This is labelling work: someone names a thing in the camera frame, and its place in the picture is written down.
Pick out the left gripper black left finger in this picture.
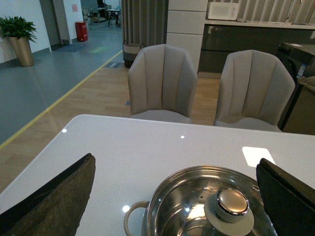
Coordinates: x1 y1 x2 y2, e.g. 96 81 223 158
0 153 96 236

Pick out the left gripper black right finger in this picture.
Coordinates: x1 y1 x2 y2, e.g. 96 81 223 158
256 158 315 236

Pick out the glass pot lid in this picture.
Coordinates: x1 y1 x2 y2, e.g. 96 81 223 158
147 165 279 236

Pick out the stainless steel pot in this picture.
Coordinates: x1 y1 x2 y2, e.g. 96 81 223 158
124 165 279 236

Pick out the right beige upholstered chair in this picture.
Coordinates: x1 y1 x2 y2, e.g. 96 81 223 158
214 50 295 132

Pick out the beige upholstered chair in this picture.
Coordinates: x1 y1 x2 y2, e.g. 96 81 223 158
127 44 197 123
214 50 295 132

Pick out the blue floor mat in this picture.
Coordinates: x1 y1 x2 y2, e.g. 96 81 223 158
55 44 84 52

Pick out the left beige upholstered chair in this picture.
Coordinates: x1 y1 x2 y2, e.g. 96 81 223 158
127 44 197 123

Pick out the woven storage basket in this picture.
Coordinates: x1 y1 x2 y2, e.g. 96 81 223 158
123 40 145 68

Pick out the dark grey kitchen counter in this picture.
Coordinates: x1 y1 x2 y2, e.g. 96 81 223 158
198 20 315 73

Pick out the green potted plant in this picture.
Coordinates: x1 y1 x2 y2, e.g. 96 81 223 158
0 16 37 67

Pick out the red fire extinguisher box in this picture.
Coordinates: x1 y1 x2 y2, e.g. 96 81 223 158
75 21 88 42

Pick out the white microwave oven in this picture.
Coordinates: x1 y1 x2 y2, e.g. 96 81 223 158
206 2 240 21

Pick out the distant black table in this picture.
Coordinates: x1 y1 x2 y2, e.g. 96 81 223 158
105 9 121 28

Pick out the white pillar cabinet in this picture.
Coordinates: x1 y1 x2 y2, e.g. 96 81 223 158
166 0 208 71

